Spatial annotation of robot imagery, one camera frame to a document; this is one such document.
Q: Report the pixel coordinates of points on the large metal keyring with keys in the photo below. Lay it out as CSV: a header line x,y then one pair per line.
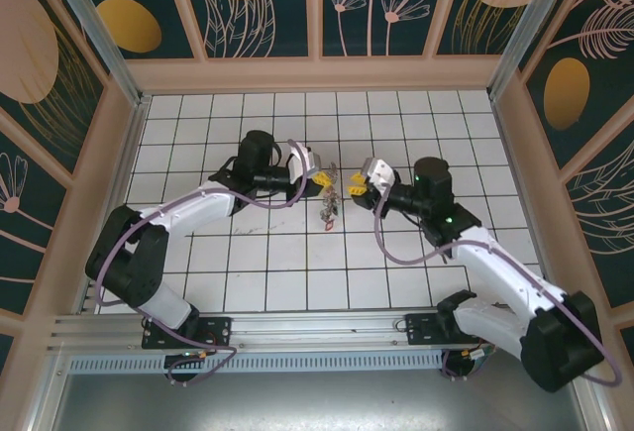
x,y
329,203

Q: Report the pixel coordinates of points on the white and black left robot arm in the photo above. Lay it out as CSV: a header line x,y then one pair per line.
x,y
198,210

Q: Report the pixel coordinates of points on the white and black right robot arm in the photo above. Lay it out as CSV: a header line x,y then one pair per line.
x,y
495,262

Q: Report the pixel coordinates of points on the yellow power connector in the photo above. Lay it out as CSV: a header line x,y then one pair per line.
x,y
202,354
465,354

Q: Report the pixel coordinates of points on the grey metal sheet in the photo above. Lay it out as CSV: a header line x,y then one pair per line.
x,y
317,401

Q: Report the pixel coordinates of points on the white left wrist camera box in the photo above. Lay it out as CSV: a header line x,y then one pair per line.
x,y
303,173

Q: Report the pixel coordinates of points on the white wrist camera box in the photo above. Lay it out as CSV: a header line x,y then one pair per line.
x,y
381,171
303,173

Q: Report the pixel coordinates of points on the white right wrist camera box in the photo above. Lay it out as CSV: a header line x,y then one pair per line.
x,y
381,171

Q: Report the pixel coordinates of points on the aluminium side rail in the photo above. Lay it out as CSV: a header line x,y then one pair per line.
x,y
514,163
128,163

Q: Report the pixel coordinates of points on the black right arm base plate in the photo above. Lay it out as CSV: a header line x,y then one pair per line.
x,y
421,329

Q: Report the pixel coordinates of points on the aluminium mounting rail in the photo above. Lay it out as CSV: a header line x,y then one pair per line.
x,y
317,332

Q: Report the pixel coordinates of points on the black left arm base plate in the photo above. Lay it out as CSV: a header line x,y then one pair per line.
x,y
218,329

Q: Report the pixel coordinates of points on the aluminium frame post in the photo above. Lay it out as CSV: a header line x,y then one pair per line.
x,y
101,30
522,30

